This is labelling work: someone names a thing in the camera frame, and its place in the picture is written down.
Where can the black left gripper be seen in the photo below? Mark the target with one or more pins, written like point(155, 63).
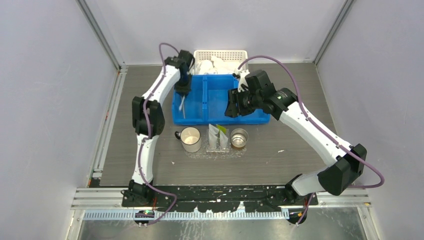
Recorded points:
point(183, 91)

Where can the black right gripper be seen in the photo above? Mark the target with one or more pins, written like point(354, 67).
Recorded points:
point(235, 96)

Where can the white toothbrush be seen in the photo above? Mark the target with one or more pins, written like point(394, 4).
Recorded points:
point(181, 106)

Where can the small metal cup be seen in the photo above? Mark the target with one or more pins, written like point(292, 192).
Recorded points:
point(239, 138)

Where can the red cap toothpaste tube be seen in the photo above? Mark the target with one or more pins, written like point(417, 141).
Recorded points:
point(223, 140)

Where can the orange cap toothpaste tube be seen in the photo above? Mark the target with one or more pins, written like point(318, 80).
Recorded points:
point(213, 133)

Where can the clear oval textured tray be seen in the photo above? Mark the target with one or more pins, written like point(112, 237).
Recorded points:
point(203, 154)

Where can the white enamel mug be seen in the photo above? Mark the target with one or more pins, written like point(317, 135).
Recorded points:
point(190, 138)

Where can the yellow green toothpaste tube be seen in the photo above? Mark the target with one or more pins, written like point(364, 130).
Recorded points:
point(222, 129)

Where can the clear square textured holder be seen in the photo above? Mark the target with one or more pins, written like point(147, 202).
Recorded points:
point(218, 149)

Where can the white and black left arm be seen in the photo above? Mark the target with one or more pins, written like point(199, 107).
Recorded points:
point(148, 121)

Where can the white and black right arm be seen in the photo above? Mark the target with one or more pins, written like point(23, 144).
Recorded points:
point(340, 157)

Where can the blue three-compartment plastic bin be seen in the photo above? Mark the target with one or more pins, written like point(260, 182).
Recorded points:
point(207, 101)

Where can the white cloths in basket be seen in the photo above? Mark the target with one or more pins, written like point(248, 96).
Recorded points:
point(215, 66)

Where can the white perforated basket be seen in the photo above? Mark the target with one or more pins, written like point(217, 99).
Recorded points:
point(227, 55)

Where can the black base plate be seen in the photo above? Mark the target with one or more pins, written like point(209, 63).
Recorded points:
point(215, 198)

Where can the perforated metal rail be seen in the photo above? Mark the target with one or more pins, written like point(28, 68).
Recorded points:
point(149, 215)

